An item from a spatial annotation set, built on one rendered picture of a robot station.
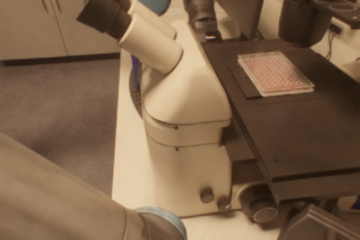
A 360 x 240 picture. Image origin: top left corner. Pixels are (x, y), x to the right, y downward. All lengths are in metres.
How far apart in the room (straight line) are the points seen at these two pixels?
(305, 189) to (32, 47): 2.58
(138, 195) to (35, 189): 0.34
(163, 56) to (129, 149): 0.35
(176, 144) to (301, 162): 0.16
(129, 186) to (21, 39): 2.28
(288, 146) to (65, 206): 0.27
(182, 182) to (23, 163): 0.26
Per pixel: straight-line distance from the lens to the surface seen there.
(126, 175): 0.60
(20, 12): 2.64
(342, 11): 0.38
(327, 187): 0.36
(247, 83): 0.47
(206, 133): 0.37
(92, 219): 0.27
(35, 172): 0.25
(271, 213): 0.49
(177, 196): 0.47
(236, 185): 0.49
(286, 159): 0.36
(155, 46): 0.34
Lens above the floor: 1.21
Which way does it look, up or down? 37 degrees down
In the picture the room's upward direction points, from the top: 1 degrees counter-clockwise
